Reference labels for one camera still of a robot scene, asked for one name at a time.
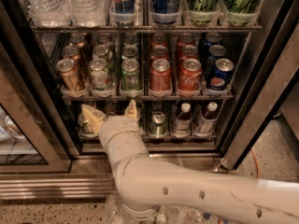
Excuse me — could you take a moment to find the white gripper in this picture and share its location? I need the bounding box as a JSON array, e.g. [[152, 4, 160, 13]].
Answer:
[[81, 99, 147, 165]]

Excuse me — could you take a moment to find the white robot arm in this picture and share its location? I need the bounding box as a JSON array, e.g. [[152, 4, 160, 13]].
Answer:
[[81, 101, 299, 224]]

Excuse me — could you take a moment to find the bottom shelf gold can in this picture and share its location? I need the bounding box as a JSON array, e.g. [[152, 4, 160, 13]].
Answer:
[[104, 100, 117, 116]]

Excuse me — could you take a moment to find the bottom shelf left silver can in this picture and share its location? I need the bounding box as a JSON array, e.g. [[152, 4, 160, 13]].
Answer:
[[78, 113, 93, 135]]

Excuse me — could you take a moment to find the front white green soda can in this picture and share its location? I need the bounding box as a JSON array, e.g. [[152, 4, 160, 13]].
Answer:
[[89, 59, 112, 91]]

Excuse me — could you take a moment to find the bottom shelf green can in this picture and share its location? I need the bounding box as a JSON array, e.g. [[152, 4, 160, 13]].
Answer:
[[149, 111, 166, 135]]

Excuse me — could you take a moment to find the front gold soda can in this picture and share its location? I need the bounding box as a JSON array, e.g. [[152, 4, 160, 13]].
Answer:
[[55, 59, 85, 91]]

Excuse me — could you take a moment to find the gold soda can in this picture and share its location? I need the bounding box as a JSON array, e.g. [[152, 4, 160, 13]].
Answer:
[[55, 59, 85, 91], [62, 44, 88, 79], [68, 33, 90, 56]]

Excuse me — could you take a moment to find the front orange soda can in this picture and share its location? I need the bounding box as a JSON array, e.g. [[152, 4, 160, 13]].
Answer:
[[149, 59, 171, 91]]

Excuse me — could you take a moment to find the orange soda can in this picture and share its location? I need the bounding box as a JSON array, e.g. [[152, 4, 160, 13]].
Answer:
[[150, 45, 169, 62], [149, 59, 171, 91], [150, 33, 168, 47]]

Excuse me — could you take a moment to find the glass fridge door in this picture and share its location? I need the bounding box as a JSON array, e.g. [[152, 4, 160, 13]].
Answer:
[[0, 44, 71, 174]]

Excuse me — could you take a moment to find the front red cola can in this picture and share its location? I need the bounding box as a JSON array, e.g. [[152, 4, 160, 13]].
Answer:
[[178, 59, 202, 91]]

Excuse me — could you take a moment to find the red cola can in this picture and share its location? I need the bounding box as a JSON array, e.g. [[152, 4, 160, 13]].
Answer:
[[177, 45, 198, 62], [177, 33, 196, 49], [178, 59, 202, 91]]

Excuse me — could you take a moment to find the stainless steel fridge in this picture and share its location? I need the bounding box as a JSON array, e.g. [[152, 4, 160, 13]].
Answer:
[[0, 0, 299, 200]]

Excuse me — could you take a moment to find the front blue pepsi can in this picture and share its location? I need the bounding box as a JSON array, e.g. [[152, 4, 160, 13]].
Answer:
[[207, 58, 235, 91]]

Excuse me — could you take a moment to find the blue pepsi can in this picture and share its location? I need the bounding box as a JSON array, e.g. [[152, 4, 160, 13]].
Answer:
[[207, 58, 235, 91], [199, 32, 221, 57], [204, 45, 226, 77]]

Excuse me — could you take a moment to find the left white-cap juice bottle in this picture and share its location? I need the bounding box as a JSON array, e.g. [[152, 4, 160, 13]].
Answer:
[[173, 103, 192, 135]]

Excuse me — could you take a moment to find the white-cap juice bottle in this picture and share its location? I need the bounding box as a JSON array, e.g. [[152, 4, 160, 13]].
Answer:
[[196, 102, 218, 133], [173, 103, 192, 135]]

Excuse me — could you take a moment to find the right white-cap juice bottle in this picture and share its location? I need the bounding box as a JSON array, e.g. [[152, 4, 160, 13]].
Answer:
[[196, 102, 218, 133]]

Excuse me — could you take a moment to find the clear plastic bin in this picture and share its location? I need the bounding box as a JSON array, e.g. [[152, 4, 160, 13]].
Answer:
[[103, 194, 222, 224]]

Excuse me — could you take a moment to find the right clear water bottle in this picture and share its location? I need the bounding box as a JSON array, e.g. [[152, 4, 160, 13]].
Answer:
[[70, 0, 110, 27]]

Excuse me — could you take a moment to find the clear water bottle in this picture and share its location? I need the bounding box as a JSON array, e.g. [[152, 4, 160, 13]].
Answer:
[[28, 0, 69, 27], [70, 0, 110, 27]]

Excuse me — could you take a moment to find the left clear water bottle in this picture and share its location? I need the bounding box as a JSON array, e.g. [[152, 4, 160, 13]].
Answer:
[[28, 0, 69, 27]]

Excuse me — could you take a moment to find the orange power cable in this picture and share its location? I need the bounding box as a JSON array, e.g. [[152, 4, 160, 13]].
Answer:
[[218, 147, 262, 224]]

